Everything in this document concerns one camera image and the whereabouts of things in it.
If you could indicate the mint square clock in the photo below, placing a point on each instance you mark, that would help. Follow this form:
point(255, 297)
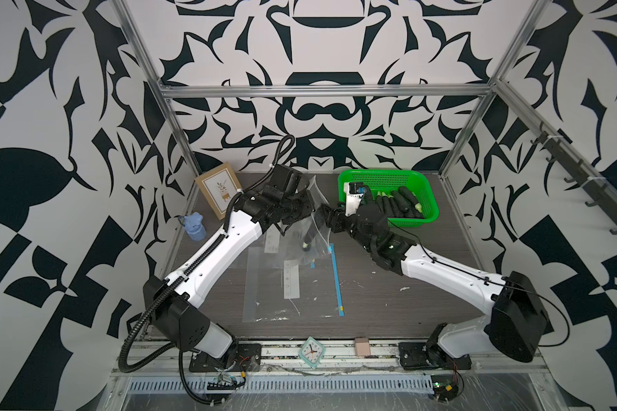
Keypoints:
point(312, 352)

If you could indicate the lifted clear zip-top bag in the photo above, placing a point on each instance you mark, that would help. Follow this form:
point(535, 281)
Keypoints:
point(290, 245)

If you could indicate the white perforated cable duct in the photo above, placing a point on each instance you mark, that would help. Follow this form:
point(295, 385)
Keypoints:
point(298, 384)

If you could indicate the green plastic basket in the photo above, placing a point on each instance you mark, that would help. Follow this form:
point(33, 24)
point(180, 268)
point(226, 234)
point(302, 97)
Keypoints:
point(384, 186)

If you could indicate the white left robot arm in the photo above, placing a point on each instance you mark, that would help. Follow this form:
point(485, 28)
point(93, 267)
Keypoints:
point(173, 303)

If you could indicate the small pink block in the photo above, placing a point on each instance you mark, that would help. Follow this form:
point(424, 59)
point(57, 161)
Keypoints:
point(362, 347)

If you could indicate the near clear zip-top bag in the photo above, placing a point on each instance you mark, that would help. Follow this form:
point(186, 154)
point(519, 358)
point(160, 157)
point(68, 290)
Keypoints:
point(294, 288)

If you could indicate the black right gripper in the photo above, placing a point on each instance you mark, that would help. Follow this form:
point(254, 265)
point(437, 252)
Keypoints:
point(338, 215)

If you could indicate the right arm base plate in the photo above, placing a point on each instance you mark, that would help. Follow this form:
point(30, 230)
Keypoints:
point(419, 356)

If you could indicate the black wall hook rail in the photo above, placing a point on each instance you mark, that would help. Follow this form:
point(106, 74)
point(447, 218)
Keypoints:
point(581, 173)

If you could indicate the gold framed plant picture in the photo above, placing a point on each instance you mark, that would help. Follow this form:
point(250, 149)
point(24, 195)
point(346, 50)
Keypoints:
point(219, 186)

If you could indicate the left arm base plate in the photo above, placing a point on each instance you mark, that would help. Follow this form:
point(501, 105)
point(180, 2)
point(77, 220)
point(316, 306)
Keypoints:
point(240, 357)

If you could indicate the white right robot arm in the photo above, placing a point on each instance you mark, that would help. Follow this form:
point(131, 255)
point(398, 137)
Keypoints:
point(513, 318)

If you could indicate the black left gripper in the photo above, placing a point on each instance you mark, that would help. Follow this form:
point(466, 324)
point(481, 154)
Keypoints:
point(305, 207)

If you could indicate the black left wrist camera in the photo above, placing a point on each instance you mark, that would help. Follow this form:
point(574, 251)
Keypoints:
point(283, 182)

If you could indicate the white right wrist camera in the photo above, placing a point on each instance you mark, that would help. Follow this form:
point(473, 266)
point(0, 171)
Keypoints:
point(355, 191)

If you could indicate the small green circuit board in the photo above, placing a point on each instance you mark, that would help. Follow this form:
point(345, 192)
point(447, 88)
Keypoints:
point(229, 382)

